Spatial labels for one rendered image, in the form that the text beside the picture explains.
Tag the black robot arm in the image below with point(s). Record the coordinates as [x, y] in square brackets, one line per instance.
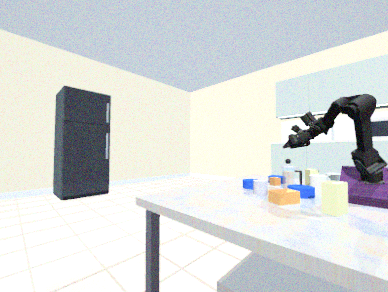
[360, 108]

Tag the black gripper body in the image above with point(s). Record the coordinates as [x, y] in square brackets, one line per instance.
[303, 138]

